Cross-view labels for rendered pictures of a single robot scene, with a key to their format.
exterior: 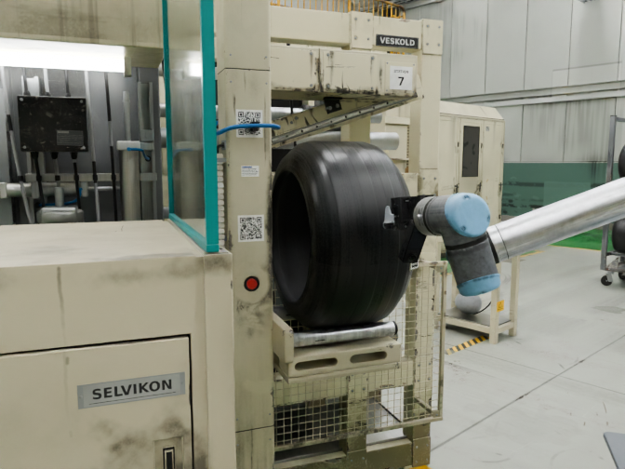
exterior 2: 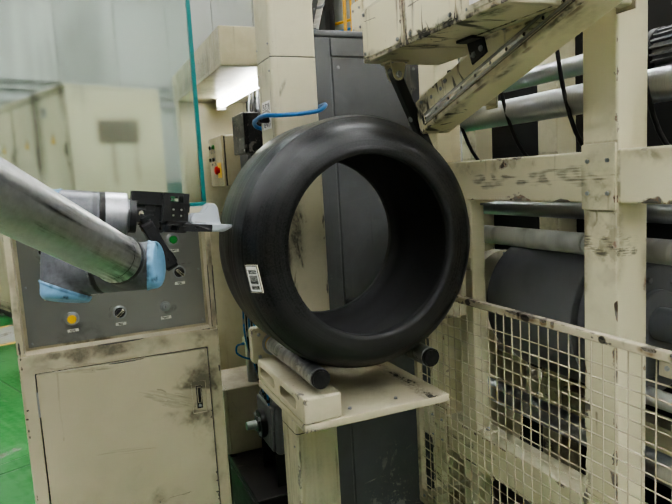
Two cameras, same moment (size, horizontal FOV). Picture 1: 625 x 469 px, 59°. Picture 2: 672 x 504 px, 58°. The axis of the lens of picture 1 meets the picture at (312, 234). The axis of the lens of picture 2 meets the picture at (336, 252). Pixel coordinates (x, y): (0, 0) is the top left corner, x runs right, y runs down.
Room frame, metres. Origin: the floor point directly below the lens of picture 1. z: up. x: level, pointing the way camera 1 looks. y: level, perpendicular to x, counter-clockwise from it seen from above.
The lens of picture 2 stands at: (1.62, -1.53, 1.33)
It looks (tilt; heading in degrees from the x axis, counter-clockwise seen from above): 7 degrees down; 87
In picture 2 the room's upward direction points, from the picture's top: 3 degrees counter-clockwise
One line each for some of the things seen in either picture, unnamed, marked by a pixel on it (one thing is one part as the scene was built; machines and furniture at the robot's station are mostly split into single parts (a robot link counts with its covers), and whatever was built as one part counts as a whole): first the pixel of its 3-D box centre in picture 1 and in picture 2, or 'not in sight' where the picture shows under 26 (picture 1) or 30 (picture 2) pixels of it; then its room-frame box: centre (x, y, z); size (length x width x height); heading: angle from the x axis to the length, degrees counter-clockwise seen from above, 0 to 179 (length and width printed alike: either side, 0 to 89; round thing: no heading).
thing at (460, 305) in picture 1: (474, 285); not in sight; (4.45, -1.34, 0.40); 0.60 x 0.35 x 0.80; 43
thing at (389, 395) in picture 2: (324, 352); (348, 388); (1.70, -0.04, 0.80); 0.37 x 0.36 x 0.02; 20
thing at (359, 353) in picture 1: (340, 355); (295, 384); (1.57, -0.08, 0.83); 0.36 x 0.09 x 0.06; 110
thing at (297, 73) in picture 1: (326, 76); (463, 9); (2.02, -0.05, 1.71); 0.61 x 0.25 x 0.15; 110
